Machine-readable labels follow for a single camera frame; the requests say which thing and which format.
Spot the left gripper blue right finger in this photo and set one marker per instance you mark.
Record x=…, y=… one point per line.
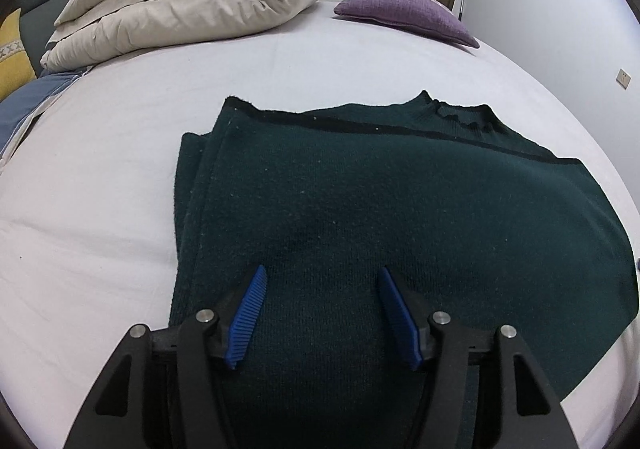
x=397, y=312

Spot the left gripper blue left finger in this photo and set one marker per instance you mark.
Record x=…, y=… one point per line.
x=243, y=319

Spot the dark green knit sweater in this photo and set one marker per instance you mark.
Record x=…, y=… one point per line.
x=484, y=223

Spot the white bed sheet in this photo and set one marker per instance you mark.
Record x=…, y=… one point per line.
x=87, y=199

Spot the blue pillow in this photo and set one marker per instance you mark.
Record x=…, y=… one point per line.
x=22, y=108

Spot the purple cushion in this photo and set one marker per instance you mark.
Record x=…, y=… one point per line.
x=429, y=18

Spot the yellow patterned cushion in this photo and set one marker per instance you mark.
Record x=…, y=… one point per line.
x=15, y=68

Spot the beige wall socket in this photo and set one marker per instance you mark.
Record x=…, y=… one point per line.
x=623, y=78

